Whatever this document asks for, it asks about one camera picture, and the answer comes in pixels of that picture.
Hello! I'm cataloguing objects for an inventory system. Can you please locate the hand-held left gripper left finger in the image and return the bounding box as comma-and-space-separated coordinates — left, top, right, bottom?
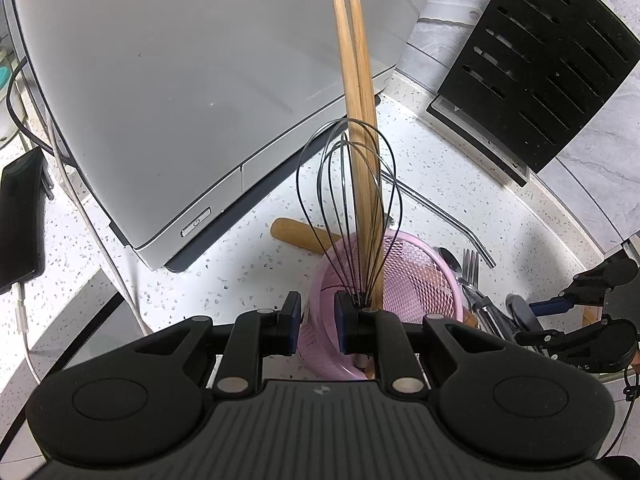
132, 291, 302, 395

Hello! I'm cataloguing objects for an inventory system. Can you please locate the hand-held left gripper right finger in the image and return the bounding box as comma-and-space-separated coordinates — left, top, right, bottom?
334, 291, 506, 395

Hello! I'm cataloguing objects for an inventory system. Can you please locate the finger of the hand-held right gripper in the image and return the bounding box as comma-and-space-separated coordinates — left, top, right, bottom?
529, 260, 624, 316
515, 321, 609, 357

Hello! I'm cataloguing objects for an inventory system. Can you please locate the grey handled metal peeler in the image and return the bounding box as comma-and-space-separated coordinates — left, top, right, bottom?
505, 294, 541, 331

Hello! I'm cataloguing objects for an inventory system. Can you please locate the black wire whisk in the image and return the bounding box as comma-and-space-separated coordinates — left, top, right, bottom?
296, 119, 405, 311

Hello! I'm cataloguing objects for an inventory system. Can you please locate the metal fork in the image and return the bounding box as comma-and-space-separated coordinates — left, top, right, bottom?
461, 249, 506, 336

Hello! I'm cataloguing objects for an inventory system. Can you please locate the pink mesh utensil holder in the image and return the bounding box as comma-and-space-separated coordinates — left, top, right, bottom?
299, 230, 466, 382

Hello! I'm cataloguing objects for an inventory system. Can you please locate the metal spoon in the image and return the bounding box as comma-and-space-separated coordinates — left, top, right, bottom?
437, 246, 463, 281

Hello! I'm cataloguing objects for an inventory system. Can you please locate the bent metal straw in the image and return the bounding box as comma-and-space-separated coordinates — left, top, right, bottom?
381, 170, 497, 267

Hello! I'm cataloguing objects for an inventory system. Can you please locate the black slotted knife block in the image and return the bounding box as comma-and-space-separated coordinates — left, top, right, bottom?
426, 0, 640, 187

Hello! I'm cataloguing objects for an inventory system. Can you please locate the white countertop appliance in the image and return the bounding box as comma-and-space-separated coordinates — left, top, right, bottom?
0, 0, 448, 273

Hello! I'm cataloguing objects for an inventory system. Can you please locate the black smartphone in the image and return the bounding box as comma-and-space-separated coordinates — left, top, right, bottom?
0, 147, 48, 295

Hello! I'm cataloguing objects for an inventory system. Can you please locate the black cable loop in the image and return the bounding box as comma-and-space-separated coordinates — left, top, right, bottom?
606, 365, 640, 455

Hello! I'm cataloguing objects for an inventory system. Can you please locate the white power cable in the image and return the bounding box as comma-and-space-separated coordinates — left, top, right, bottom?
47, 120, 153, 336

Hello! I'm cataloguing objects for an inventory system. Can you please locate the white charging cable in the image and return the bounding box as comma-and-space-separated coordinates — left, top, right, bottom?
14, 282, 43, 386

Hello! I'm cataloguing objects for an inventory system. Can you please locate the white wall bracket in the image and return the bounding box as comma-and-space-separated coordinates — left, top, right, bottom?
420, 0, 483, 26

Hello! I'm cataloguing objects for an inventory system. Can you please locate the black power cable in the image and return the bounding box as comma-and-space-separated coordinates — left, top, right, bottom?
5, 57, 78, 168

